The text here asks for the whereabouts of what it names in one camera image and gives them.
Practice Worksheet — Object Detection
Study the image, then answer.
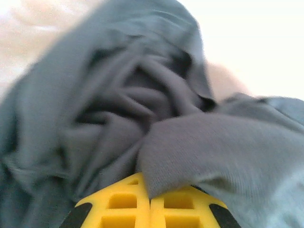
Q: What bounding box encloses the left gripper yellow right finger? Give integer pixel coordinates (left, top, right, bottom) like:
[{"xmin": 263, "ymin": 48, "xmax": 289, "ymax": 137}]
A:
[{"xmin": 151, "ymin": 184, "xmax": 242, "ymax": 228}]

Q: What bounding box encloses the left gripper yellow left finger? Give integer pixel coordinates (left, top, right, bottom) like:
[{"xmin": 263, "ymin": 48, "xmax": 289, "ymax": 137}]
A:
[{"xmin": 59, "ymin": 172, "xmax": 152, "ymax": 228}]

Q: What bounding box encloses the grey t-shirt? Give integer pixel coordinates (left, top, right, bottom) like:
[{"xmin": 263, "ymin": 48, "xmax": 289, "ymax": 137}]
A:
[{"xmin": 0, "ymin": 0, "xmax": 304, "ymax": 228}]

